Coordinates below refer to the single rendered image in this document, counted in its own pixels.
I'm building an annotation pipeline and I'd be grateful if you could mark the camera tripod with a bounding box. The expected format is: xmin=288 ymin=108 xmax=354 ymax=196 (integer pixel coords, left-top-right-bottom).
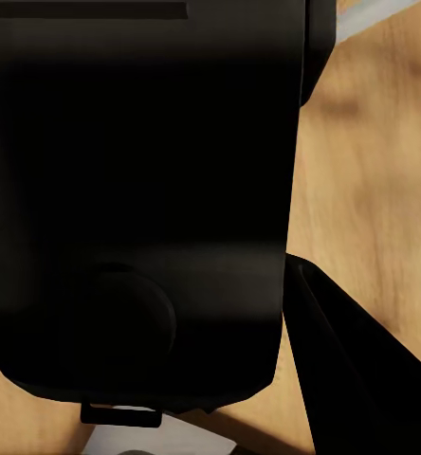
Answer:
xmin=336 ymin=0 xmax=421 ymax=45

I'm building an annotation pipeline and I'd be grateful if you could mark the digital camera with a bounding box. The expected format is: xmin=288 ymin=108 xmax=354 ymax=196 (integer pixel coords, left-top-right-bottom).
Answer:
xmin=0 ymin=0 xmax=337 ymax=428

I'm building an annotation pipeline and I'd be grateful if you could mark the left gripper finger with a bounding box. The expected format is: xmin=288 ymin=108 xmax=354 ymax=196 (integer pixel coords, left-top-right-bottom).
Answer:
xmin=283 ymin=253 xmax=421 ymax=455

